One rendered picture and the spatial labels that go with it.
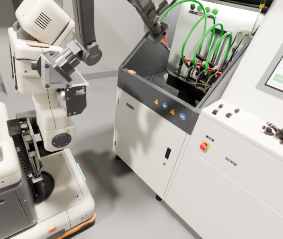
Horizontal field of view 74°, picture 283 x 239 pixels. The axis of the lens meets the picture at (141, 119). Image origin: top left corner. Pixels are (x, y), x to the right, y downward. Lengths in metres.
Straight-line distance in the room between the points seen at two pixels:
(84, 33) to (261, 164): 0.92
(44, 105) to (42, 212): 0.68
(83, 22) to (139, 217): 1.40
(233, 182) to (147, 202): 0.81
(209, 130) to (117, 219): 0.99
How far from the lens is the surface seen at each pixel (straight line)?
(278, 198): 1.12
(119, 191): 1.75
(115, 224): 1.62
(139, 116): 1.39
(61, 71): 0.72
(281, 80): 1.16
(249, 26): 1.46
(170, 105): 1.15
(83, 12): 0.66
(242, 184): 1.14
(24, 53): 0.83
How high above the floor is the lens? 1.48
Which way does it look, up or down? 36 degrees down
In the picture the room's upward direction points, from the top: 10 degrees clockwise
